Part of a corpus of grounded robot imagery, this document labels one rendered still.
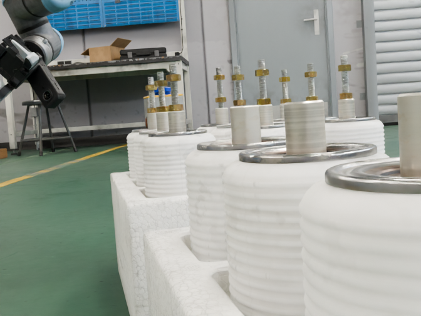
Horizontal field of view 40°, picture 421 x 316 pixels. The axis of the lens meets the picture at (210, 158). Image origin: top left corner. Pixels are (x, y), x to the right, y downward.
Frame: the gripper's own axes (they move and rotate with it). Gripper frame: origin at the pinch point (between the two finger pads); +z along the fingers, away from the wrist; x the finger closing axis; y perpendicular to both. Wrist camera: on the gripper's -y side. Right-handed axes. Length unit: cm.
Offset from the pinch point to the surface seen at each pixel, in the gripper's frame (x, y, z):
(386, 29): 88, -189, -457
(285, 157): 45, -17, 77
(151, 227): 21, -25, 46
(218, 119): 27.1, -29.7, 10.0
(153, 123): 19.6, -21.9, 13.1
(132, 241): 19, -25, 47
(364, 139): 45, -39, 33
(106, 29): -109, -1, -473
